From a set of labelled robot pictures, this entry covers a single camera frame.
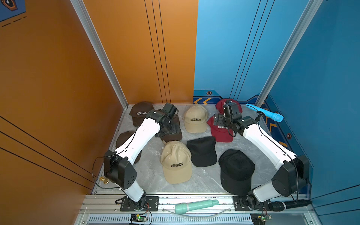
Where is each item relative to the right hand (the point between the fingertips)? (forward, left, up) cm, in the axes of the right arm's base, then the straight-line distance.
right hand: (221, 118), depth 85 cm
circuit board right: (-48, -15, -22) cm, 55 cm away
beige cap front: (-21, +28, -11) cm, 36 cm away
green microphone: (-44, +24, -17) cm, 53 cm away
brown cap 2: (-1, +29, -19) cm, 35 cm away
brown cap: (+21, +61, -16) cm, 66 cm away
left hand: (-8, +30, -2) cm, 31 cm away
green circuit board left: (-48, +46, -22) cm, 70 cm away
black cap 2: (-26, -7, -13) cm, 30 cm away
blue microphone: (-2, -30, +3) cm, 31 cm away
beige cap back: (+11, +15, -14) cm, 23 cm away
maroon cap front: (+2, -3, -20) cm, 21 cm away
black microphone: (-43, -25, -17) cm, 53 cm away
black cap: (-13, +11, -17) cm, 24 cm away
